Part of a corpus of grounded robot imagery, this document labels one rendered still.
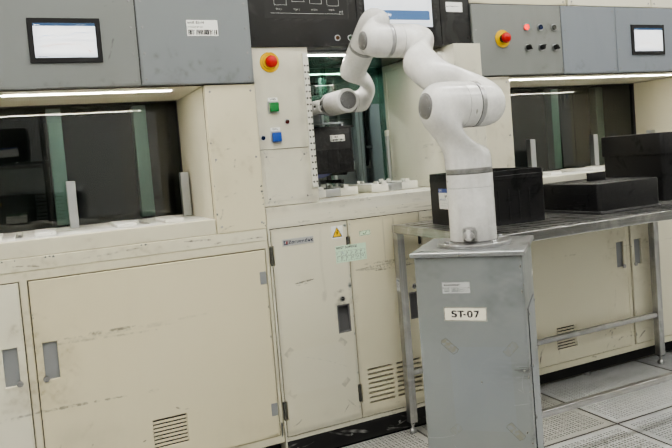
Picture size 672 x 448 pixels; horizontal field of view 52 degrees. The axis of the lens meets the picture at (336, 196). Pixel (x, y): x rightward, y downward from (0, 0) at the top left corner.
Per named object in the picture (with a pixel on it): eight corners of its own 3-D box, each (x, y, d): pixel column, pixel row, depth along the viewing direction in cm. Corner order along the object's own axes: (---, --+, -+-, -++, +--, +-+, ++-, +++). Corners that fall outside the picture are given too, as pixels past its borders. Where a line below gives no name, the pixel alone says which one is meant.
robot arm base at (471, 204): (507, 248, 166) (502, 172, 165) (430, 250, 173) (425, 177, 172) (515, 237, 184) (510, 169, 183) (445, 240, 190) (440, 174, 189)
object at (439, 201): (431, 223, 237) (427, 174, 237) (499, 215, 247) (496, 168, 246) (472, 229, 211) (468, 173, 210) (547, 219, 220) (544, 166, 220)
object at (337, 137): (300, 186, 253) (293, 101, 252) (281, 187, 271) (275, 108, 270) (359, 181, 263) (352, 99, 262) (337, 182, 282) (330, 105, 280)
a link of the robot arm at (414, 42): (453, 137, 173) (504, 133, 180) (466, 95, 166) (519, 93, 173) (370, 51, 209) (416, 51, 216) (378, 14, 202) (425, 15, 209)
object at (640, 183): (600, 214, 221) (598, 174, 221) (536, 212, 248) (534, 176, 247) (662, 205, 234) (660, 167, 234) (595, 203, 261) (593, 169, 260)
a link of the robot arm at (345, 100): (344, 92, 251) (321, 93, 247) (360, 87, 239) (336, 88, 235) (346, 115, 252) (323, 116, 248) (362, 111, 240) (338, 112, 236)
